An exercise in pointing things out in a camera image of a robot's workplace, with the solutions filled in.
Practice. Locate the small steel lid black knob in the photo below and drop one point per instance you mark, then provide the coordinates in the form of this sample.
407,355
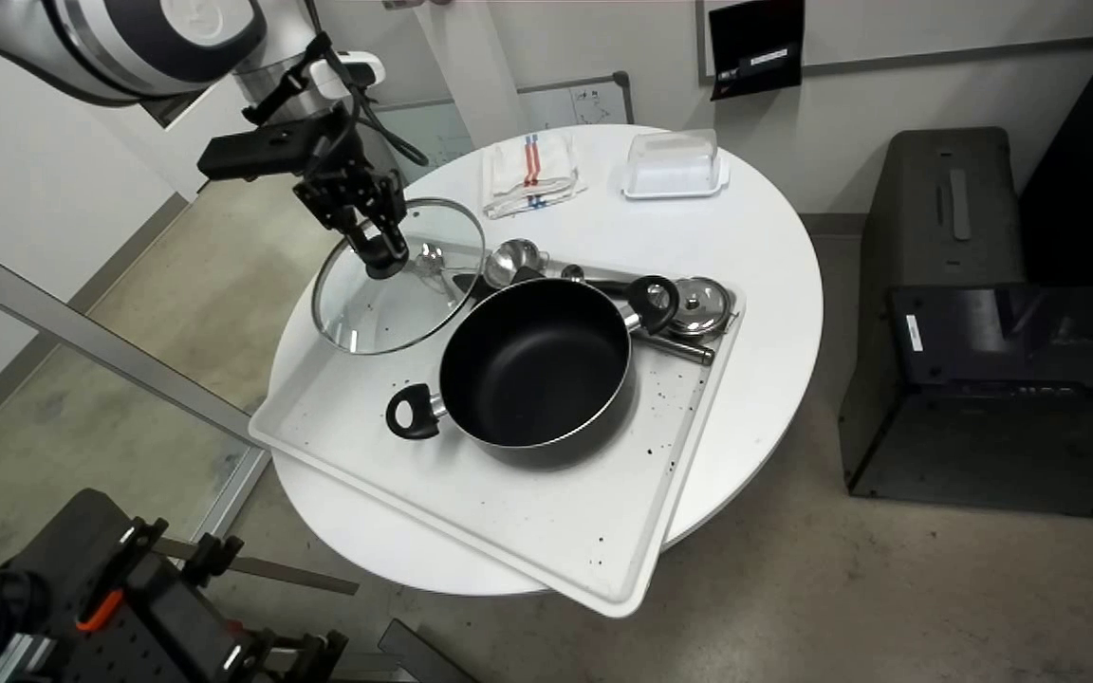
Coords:
703,305

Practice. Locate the small whiteboard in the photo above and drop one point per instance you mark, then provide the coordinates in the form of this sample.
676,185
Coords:
576,103

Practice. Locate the white plastic tray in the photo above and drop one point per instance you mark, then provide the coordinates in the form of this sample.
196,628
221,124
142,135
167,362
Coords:
531,508

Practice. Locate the glass lid with black knob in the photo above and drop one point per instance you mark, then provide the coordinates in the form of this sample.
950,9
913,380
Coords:
381,308

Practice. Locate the steel spoon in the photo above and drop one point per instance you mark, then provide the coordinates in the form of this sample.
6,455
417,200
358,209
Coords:
430,261

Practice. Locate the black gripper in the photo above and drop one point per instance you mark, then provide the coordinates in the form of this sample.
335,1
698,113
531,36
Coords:
342,176

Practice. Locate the black nonstick pot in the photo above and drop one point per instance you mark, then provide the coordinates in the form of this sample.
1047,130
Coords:
531,367

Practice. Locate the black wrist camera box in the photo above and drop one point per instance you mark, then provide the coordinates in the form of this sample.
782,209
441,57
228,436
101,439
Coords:
256,152

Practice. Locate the black cabinet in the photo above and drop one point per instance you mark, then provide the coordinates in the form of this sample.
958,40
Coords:
989,355

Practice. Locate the black wall panel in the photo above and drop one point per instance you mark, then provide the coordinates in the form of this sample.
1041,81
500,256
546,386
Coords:
758,47

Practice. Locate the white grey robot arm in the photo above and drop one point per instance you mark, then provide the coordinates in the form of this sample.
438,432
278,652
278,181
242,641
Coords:
130,40

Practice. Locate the black tool cart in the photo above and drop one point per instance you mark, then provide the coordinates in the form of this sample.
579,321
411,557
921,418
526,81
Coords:
105,608

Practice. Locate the large dark equipment panel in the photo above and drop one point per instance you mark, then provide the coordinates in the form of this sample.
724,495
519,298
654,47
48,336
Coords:
1090,152

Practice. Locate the grey aluminium frame beam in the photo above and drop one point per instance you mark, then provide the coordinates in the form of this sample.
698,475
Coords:
92,338

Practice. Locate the frosted glass pane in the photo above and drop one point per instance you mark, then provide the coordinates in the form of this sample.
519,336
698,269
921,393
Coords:
438,127

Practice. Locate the steel ladle cup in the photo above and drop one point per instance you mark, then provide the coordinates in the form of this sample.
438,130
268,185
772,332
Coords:
519,261

